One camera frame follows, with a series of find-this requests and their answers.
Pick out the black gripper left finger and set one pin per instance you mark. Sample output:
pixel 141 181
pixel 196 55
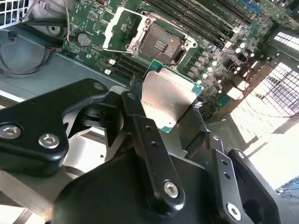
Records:
pixel 35 116

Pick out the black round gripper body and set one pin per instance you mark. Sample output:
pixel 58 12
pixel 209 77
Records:
pixel 105 198

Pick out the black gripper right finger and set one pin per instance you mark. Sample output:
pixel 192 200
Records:
pixel 222 175

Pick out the silver green CPU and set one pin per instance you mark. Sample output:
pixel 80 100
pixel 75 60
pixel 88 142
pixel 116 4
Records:
pixel 168 95

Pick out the metal socket cover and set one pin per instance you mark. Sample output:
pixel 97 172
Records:
pixel 111 26

